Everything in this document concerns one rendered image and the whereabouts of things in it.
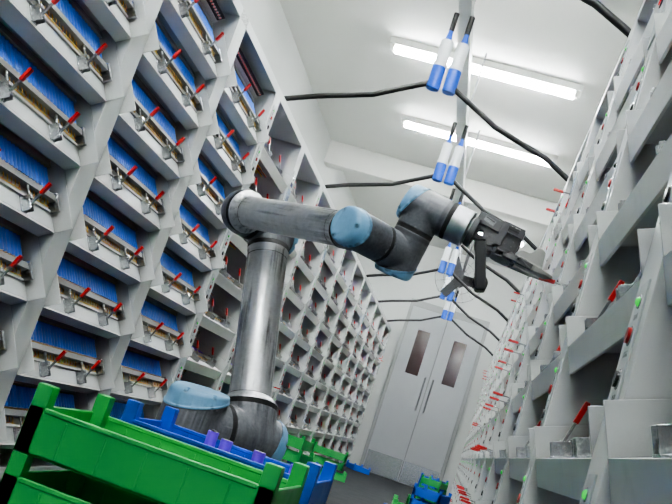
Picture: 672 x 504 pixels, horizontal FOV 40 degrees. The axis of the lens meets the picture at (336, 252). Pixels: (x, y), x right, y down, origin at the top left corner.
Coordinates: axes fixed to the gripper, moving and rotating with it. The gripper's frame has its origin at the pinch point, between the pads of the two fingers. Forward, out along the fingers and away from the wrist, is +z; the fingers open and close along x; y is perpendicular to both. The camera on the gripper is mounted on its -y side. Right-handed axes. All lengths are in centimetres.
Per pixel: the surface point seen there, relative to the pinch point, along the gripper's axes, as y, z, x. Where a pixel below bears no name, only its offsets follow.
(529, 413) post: -27.1, 11.3, 15.9
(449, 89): 95, -74, 176
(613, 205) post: 5, 4, -54
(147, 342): -62, -113, 112
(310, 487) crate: -58, -15, -77
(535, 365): -16.4, 7.5, 15.7
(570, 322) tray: -16, 7, -54
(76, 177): -29, -120, 16
